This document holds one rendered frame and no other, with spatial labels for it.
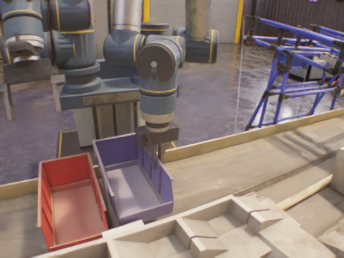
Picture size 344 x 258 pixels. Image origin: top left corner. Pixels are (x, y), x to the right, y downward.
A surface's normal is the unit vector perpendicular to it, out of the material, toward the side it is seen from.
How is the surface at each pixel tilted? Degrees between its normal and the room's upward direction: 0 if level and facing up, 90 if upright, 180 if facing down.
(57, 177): 88
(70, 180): 88
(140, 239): 80
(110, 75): 90
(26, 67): 66
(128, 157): 88
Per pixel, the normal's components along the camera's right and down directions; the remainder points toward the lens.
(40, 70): 0.33, 0.04
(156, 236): 0.43, 0.28
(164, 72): -0.09, 0.51
